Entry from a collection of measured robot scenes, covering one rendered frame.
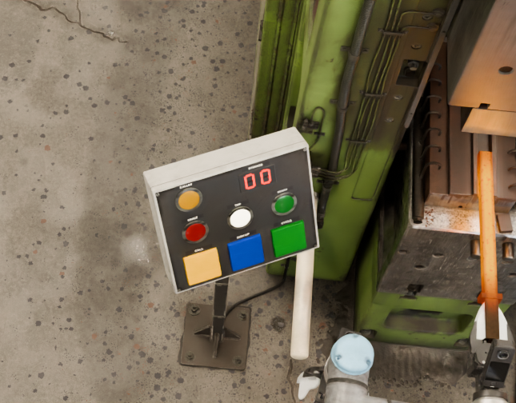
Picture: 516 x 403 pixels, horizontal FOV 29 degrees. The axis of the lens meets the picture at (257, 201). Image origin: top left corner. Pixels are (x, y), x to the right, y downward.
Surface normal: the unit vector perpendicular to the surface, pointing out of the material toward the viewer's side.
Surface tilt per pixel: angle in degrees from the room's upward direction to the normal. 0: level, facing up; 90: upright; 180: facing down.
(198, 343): 0
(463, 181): 0
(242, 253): 60
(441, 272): 90
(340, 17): 90
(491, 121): 90
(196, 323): 0
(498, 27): 90
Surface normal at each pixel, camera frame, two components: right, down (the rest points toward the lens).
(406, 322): 0.06, -0.42
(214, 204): 0.33, 0.53
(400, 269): -0.07, 0.90
